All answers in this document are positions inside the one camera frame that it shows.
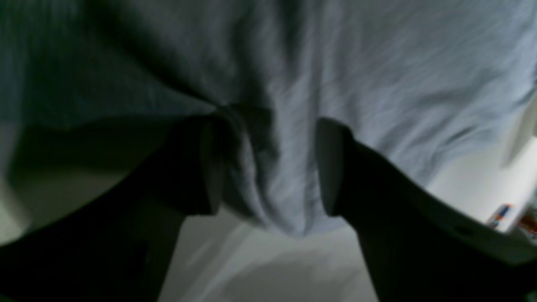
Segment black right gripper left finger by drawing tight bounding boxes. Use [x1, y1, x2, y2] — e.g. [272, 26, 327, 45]
[1, 117, 227, 302]

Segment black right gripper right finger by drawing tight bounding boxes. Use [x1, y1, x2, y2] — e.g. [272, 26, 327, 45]
[315, 118, 537, 302]

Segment grey T-shirt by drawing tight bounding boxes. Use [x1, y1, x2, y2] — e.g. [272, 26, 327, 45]
[1, 0, 536, 236]

